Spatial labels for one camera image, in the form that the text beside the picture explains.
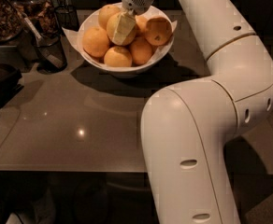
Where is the dark brown tray device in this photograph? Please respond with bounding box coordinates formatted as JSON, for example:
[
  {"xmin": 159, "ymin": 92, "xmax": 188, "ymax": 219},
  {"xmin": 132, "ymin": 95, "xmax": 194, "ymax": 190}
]
[{"xmin": 0, "ymin": 63, "xmax": 22, "ymax": 108}]

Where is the white ceramic bowl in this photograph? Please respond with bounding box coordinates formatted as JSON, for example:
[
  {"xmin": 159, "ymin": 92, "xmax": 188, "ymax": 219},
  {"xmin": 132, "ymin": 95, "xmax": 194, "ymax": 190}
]
[{"xmin": 69, "ymin": 10, "xmax": 174, "ymax": 78}]

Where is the black mesh cup front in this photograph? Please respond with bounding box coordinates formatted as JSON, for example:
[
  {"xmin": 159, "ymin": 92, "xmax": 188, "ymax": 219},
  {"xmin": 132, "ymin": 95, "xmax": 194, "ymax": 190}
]
[{"xmin": 32, "ymin": 35, "xmax": 67, "ymax": 73}]

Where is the black mesh cup back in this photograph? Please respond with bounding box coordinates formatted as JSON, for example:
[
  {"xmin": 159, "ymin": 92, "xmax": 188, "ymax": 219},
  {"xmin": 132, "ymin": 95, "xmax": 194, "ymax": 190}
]
[{"xmin": 54, "ymin": 5, "xmax": 79, "ymax": 31}]

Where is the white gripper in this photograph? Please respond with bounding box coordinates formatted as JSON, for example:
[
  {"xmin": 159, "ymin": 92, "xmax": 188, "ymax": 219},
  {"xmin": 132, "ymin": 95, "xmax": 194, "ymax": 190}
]
[{"xmin": 112, "ymin": 0, "xmax": 154, "ymax": 46}]

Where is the white paper bowl liner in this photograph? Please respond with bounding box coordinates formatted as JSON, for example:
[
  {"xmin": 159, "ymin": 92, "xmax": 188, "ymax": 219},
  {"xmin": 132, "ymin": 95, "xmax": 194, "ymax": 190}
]
[{"xmin": 64, "ymin": 17, "xmax": 174, "ymax": 74}]

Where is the glass jar of snacks right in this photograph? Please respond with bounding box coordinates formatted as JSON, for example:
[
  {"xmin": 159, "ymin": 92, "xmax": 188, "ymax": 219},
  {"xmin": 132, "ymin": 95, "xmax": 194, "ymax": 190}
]
[{"xmin": 11, "ymin": 0, "xmax": 58, "ymax": 35}]

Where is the large yellow-green top orange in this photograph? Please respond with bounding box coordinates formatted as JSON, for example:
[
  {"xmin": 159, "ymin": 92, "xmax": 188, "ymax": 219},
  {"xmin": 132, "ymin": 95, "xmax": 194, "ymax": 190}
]
[{"xmin": 106, "ymin": 12, "xmax": 137, "ymax": 47}]

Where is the orange at front right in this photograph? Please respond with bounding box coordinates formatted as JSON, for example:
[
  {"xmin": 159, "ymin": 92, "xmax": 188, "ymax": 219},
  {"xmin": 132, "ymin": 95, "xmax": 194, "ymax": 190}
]
[{"xmin": 129, "ymin": 36, "xmax": 152, "ymax": 65}]

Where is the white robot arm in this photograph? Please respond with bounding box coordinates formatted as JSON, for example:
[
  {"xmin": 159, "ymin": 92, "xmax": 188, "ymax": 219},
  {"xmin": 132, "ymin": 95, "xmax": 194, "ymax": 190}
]
[{"xmin": 141, "ymin": 0, "xmax": 273, "ymax": 224}]

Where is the metal serving scoop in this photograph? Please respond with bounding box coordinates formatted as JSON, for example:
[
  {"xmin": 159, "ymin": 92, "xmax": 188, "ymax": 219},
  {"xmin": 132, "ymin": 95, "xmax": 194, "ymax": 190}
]
[{"xmin": 0, "ymin": 0, "xmax": 65, "ymax": 69}]

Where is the black mesh cup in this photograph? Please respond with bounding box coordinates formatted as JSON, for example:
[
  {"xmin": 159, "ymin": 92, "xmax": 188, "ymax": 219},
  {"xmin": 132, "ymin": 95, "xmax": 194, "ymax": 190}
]
[
  {"xmin": 32, "ymin": 35, "xmax": 67, "ymax": 73},
  {"xmin": 54, "ymin": 5, "xmax": 79, "ymax": 31}
]

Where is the orange at back left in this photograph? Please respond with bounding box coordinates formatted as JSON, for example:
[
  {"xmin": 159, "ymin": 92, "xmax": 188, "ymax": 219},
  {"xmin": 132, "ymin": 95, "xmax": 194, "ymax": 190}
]
[{"xmin": 98, "ymin": 5, "xmax": 121, "ymax": 29}]

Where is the orange at back middle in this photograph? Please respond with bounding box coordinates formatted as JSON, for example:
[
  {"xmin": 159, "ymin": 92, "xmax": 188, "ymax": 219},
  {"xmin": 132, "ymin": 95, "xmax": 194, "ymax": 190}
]
[{"xmin": 136, "ymin": 16, "xmax": 147, "ymax": 36}]

